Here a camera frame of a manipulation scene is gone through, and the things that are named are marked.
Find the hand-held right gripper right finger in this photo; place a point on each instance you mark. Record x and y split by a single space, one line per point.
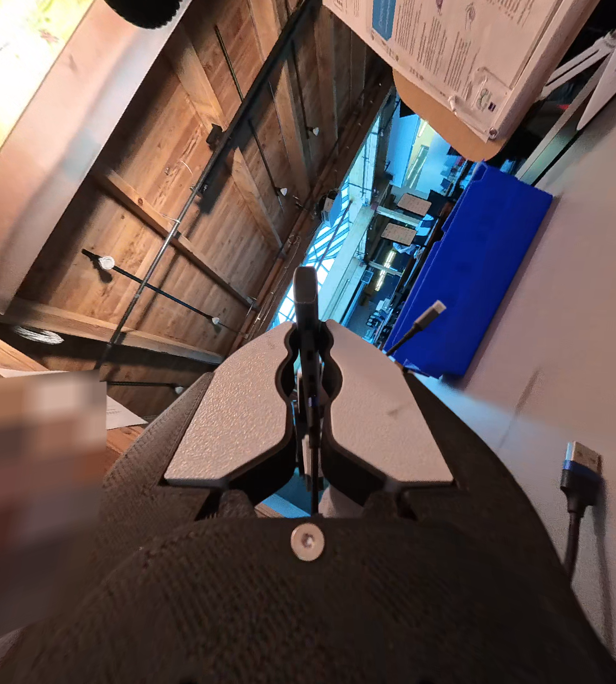
388 422

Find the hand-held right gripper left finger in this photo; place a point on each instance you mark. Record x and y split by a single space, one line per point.
233 427

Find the blue plastic bin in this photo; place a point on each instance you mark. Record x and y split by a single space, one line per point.
473 267

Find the grey desk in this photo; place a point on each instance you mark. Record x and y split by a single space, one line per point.
580 320

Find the white paper notice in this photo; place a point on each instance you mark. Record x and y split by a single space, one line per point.
124 414

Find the document stand with instruction sheets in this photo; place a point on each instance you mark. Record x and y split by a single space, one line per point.
447 42

